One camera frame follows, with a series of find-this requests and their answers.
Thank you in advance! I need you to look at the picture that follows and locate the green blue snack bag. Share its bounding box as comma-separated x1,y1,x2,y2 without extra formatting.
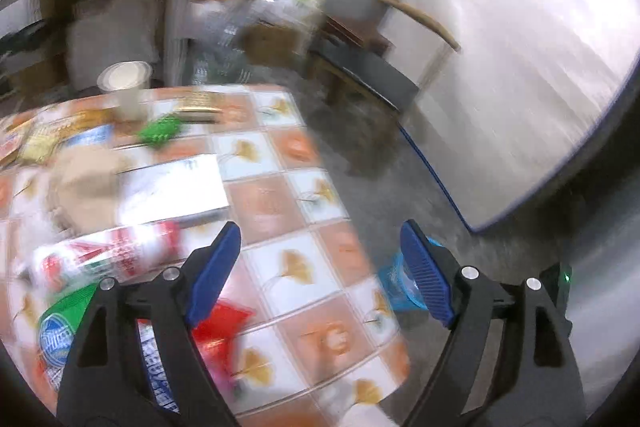
37,284,98,390

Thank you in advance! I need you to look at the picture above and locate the small green candy wrapper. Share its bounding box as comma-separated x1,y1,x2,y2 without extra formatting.
137,114,182,148

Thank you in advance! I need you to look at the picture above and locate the black device green light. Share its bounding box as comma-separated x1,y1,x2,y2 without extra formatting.
539,261,573,334

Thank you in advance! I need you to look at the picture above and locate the wooden chair dark seat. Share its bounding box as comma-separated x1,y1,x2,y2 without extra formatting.
305,0,462,180

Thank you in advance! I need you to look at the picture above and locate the gold snack bag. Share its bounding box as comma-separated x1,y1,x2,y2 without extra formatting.
17,118,70,165

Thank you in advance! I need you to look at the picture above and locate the blue plastic trash basket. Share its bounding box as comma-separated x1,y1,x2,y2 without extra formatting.
378,235,452,322

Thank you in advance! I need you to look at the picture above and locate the red white drink bottle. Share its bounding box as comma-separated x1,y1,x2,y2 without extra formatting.
24,221,181,296

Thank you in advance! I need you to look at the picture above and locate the white flat carton box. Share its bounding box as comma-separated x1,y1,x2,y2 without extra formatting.
116,154,230,227

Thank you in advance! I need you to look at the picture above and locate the olive small box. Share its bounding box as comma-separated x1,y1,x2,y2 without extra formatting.
172,91,224,119

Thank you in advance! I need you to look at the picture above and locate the beige crumpled cloth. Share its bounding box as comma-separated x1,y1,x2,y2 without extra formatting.
47,145,130,235

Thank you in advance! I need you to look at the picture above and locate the red snack wrapper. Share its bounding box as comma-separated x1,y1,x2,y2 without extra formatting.
191,299,255,395

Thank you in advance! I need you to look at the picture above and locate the white paper cup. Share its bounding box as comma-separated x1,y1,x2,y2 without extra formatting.
96,61,152,121

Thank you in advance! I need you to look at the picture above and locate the white mattress blue trim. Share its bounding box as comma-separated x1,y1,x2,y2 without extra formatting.
381,0,639,231

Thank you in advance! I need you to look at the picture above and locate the patterned tile tablecloth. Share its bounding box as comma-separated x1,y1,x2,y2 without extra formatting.
1,86,409,426

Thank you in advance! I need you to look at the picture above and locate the grey cushion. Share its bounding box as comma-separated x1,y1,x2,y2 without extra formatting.
66,0,163,91

